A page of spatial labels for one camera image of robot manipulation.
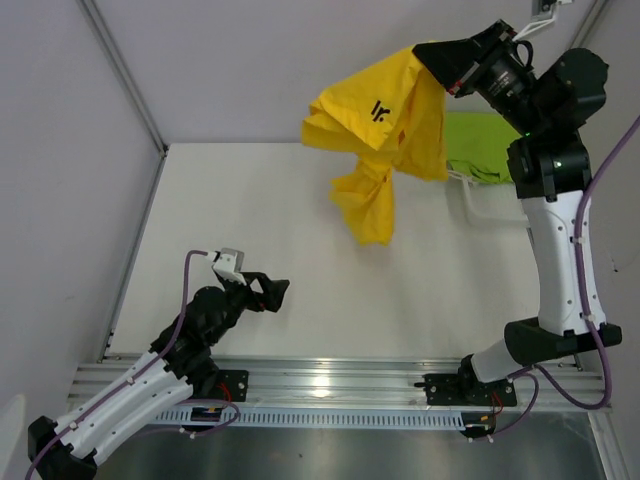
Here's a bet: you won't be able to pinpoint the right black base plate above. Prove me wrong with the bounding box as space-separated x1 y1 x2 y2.
413 373 518 407

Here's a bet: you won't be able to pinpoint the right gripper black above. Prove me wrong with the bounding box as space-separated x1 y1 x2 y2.
413 19 549 139

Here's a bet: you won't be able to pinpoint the aluminium mounting rail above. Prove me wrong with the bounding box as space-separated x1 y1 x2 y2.
67 355 604 412

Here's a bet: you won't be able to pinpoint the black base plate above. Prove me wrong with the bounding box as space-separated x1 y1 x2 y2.
413 373 518 407
199 370 250 403

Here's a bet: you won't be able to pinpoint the yellow shorts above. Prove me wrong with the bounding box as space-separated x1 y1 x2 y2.
301 47 448 245

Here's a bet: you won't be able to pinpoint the right aluminium corner post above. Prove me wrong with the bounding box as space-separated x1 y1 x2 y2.
568 0 613 49

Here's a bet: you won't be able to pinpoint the green folded shorts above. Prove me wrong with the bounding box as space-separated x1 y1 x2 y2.
444 112 520 185

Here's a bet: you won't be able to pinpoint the white perforated plastic basket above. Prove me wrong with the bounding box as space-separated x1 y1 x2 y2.
448 170 528 228

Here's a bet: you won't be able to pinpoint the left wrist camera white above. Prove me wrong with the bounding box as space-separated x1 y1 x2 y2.
212 248 246 285

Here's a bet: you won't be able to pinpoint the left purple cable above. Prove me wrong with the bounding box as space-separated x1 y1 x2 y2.
24 248 241 480

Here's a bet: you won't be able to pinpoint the white slotted cable duct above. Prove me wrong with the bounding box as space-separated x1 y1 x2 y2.
151 406 465 431

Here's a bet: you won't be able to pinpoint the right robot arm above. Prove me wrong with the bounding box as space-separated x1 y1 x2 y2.
413 21 622 404

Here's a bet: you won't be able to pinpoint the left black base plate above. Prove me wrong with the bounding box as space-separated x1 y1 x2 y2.
199 370 250 403

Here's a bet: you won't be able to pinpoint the left aluminium corner post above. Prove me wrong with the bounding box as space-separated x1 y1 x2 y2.
76 0 168 158

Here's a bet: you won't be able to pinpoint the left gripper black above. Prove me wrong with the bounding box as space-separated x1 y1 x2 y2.
208 271 288 343

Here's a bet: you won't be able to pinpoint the aluminium corner post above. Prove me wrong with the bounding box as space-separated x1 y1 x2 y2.
76 0 168 158
568 0 613 49

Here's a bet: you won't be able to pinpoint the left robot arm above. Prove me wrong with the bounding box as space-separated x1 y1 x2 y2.
27 272 290 479

